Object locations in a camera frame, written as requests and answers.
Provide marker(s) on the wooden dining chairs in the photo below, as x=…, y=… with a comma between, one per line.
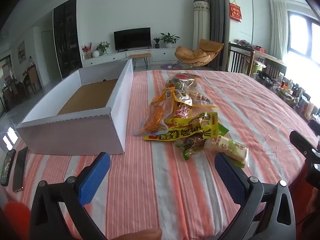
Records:
x=27, y=80

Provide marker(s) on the yellow red sausage packet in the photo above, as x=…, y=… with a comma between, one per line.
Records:
x=182, y=111

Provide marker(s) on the red wall hanging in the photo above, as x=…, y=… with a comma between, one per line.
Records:
x=235, y=11

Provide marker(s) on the orange grey striped tablecloth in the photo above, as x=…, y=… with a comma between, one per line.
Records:
x=160, y=180

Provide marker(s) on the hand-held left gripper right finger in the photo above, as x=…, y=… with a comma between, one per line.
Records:
x=230, y=177

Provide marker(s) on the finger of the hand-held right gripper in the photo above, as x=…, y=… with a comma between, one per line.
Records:
x=313, y=172
x=303, y=141

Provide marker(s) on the white board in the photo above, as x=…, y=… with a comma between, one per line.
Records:
x=75, y=132

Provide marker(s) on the green brown dried tofu packet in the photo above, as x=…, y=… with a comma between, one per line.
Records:
x=192, y=142

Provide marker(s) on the small plant dark pot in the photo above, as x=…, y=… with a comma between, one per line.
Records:
x=157, y=42

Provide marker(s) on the black display cabinet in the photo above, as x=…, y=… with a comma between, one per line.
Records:
x=67, y=37

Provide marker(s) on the red flowers in vase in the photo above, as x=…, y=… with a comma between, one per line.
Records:
x=87, y=50

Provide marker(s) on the black flat television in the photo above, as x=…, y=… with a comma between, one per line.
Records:
x=132, y=38

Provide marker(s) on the white round vase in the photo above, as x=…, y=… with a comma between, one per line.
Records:
x=96, y=53

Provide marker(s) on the window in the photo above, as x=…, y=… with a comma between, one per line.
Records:
x=302, y=37

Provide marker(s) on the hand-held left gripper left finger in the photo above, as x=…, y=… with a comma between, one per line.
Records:
x=95, y=175

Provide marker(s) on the white curtain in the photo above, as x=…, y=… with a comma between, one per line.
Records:
x=278, y=30

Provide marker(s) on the row of cluttered bottles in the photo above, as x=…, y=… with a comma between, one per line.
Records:
x=292, y=92

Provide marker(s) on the green plant glass vase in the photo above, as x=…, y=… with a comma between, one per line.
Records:
x=103, y=47

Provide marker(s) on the large plant white pot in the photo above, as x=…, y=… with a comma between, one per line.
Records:
x=169, y=38

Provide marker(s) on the wooden side table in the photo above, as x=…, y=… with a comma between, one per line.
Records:
x=272, y=62

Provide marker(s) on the black smartphone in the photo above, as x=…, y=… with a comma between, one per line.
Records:
x=6, y=167
x=20, y=170

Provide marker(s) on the person's left hand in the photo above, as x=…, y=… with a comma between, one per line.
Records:
x=142, y=235

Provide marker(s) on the white television cabinet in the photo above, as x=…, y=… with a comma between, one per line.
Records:
x=162, y=53

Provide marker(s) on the clear packet brown pieces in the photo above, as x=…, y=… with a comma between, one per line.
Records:
x=200, y=98

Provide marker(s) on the orange lounge chair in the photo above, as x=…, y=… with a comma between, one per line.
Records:
x=195, y=55

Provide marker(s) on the purple round rug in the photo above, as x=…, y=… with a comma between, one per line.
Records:
x=166, y=66

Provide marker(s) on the dark wooden chair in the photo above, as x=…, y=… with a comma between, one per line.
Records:
x=238, y=60

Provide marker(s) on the yellow chicken feet packet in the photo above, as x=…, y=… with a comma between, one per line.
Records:
x=190, y=130

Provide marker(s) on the grey curtain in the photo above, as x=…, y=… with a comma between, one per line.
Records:
x=217, y=17

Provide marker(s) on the orange chicken leg packet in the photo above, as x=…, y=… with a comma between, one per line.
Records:
x=156, y=115

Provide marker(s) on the gold snack bag red label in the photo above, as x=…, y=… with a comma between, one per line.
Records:
x=185, y=76

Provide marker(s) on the wooden stool black legs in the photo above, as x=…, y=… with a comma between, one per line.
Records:
x=140, y=55

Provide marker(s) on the covered standing air conditioner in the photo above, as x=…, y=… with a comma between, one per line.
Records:
x=201, y=25

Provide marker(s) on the framed wall picture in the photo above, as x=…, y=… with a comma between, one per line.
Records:
x=21, y=52

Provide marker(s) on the green white cracker packet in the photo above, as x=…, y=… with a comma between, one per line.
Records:
x=230, y=148

